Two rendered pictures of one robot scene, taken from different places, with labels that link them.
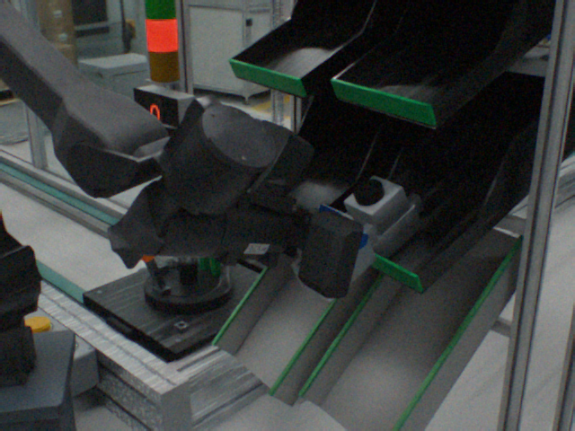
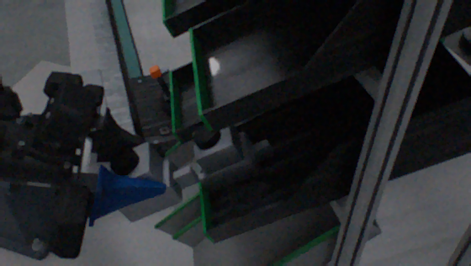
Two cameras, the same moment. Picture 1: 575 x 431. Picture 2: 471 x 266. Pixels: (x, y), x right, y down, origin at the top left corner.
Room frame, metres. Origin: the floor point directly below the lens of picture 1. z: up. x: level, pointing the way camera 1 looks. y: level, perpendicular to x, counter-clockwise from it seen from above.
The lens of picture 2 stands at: (0.35, -0.26, 1.62)
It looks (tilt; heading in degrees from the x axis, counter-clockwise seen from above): 40 degrees down; 31
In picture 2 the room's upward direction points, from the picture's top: 1 degrees counter-clockwise
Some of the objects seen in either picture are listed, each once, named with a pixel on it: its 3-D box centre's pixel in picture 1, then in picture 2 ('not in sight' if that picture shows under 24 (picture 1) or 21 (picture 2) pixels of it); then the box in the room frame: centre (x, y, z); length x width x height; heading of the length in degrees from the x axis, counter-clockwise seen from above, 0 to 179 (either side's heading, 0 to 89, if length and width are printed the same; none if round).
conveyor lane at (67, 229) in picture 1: (102, 261); (176, 47); (1.21, 0.36, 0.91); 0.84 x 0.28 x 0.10; 46
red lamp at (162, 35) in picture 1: (162, 34); not in sight; (1.20, 0.21, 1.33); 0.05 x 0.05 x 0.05
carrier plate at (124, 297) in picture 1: (190, 297); (193, 103); (0.98, 0.16, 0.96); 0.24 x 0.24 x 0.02; 46
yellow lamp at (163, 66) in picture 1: (163, 65); not in sight; (1.20, 0.21, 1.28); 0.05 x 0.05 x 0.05
